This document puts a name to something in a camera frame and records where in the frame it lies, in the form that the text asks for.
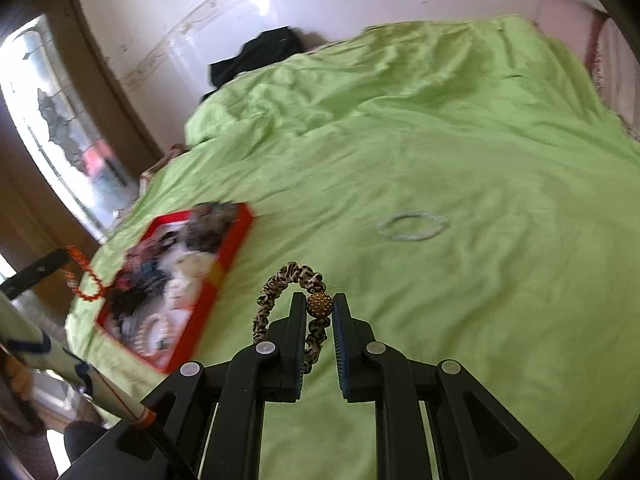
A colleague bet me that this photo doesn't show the white pearl bracelet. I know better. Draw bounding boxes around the white pearl bracelet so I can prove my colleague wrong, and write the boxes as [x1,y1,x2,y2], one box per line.
[131,311,174,359]

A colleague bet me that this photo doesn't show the white cherry print scrunchie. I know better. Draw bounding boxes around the white cherry print scrunchie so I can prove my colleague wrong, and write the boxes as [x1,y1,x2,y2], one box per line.
[163,252,215,310]

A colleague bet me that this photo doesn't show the leopard print hair tie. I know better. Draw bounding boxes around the leopard print hair tie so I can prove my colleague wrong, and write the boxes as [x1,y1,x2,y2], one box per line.
[250,260,335,375]

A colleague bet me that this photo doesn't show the grey black organza scrunchie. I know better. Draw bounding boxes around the grey black organza scrunchie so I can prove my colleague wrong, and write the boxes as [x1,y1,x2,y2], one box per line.
[179,202,239,254]

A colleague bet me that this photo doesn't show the person left hand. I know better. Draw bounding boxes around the person left hand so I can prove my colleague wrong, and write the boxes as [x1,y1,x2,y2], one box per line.
[1,349,46,436]

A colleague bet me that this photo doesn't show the red white tray box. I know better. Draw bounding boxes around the red white tray box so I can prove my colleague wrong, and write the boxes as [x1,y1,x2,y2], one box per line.
[96,202,254,373]

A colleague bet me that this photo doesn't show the stained glass window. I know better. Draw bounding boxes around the stained glass window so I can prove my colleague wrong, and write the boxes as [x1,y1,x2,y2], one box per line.
[1,15,138,244]

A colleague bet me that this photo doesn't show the brown leopard blanket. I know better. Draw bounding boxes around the brown leopard blanket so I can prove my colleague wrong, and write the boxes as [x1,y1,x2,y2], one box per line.
[139,143,188,196]

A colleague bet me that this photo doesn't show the pale green bangle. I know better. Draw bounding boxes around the pale green bangle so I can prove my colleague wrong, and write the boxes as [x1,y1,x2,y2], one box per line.
[378,210,449,242]

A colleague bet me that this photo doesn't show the green bed sheet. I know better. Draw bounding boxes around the green bed sheet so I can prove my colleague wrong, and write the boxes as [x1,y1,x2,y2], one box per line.
[91,16,639,479]

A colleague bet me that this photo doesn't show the striped floral sofa cushion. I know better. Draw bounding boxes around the striped floral sofa cushion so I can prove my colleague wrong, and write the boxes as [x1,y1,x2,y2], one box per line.
[535,0,639,140]

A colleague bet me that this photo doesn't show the black cloth at wall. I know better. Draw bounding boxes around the black cloth at wall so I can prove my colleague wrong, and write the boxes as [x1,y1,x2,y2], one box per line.
[200,27,305,102]

